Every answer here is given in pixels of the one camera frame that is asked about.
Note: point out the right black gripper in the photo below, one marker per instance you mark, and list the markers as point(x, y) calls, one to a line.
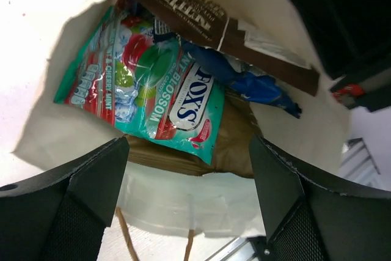
point(352, 40)

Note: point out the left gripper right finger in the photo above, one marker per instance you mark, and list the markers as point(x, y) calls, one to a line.
point(320, 212)

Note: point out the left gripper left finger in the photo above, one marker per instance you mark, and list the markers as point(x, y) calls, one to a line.
point(61, 214)

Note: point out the teal Fox's candy bag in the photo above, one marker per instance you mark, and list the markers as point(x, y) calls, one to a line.
point(147, 89)

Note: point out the olive brown snack bag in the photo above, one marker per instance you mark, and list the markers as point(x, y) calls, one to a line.
point(231, 152)

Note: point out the dark brown snack bag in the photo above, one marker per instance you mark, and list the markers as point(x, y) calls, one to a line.
point(207, 24)

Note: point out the blue snack packet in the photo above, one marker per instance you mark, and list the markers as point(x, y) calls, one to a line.
point(251, 84)

